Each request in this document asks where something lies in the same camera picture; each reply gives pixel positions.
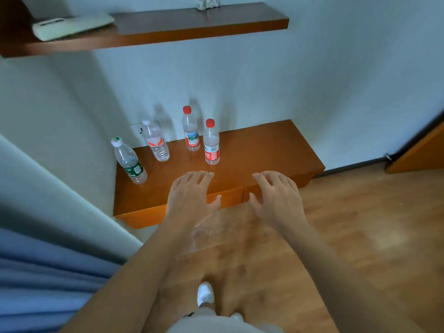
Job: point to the person's right hand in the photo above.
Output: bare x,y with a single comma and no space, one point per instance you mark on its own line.
281,208

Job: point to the person's left hand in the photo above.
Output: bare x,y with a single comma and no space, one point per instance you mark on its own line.
187,204

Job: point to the person's right little finger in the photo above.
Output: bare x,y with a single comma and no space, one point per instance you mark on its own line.
294,189

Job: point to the person's left thumb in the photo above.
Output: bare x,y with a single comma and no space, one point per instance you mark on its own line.
215,204

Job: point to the person's left middle finger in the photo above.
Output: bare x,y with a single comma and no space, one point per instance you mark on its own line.
199,180

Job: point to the person's left little finger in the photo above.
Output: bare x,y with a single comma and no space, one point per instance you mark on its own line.
176,186

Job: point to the person's right thumb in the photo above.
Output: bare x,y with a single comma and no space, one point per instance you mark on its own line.
255,203

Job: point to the person's right middle finger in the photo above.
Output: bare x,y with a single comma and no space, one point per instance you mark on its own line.
274,180

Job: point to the person's left forearm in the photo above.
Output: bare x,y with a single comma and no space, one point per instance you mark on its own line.
138,273

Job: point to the person's right forearm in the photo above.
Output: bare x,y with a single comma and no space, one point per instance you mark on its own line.
340,280

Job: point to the low brown wooden cabinet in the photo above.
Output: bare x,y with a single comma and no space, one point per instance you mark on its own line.
263,152

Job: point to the red label water bottle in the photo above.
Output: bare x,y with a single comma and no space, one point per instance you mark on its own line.
211,145

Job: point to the white cap water bottle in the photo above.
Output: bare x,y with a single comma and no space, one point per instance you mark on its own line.
156,142

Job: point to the tall red cap water bottle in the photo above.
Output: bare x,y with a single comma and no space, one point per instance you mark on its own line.
191,131

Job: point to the green label water bottle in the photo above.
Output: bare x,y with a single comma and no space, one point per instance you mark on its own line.
131,162

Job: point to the dark baseboard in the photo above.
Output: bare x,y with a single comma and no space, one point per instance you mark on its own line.
350,167

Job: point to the white shoe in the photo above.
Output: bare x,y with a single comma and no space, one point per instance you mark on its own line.
237,316
205,294

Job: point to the metal door stopper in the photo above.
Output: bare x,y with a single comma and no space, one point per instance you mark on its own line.
387,157

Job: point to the light grey trousers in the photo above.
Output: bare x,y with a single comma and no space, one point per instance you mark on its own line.
215,324

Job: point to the white curtain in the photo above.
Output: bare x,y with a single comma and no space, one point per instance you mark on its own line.
52,204

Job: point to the brown wooden door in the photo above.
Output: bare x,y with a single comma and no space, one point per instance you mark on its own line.
421,152

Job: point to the blue curtain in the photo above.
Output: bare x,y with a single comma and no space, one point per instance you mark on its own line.
45,291

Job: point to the white ornament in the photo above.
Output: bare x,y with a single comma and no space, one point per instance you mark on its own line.
207,2

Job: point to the white remote control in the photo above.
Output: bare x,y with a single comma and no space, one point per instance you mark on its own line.
71,25

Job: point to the white wall socket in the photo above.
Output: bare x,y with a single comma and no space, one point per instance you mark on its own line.
136,130

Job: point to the brown wooden wall shelf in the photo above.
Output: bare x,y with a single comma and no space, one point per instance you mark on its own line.
173,27

